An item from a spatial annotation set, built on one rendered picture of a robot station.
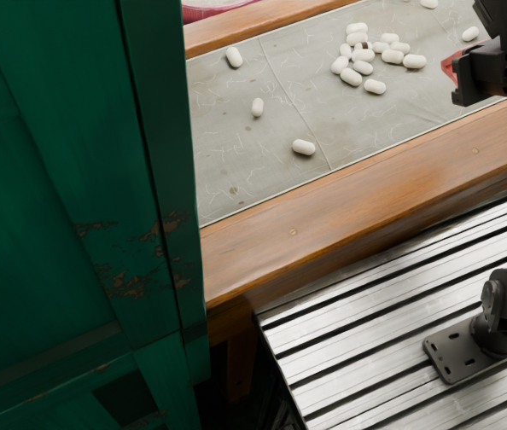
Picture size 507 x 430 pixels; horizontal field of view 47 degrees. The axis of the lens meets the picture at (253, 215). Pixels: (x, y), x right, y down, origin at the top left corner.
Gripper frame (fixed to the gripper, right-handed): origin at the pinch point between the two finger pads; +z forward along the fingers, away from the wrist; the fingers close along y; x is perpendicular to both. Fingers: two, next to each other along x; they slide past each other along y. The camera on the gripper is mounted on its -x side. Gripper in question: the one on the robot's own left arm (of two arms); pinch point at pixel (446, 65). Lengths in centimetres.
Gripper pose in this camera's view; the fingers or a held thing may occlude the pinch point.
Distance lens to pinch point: 90.4
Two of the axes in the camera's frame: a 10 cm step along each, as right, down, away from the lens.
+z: -3.6, -3.1, 8.8
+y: -9.0, 3.7, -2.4
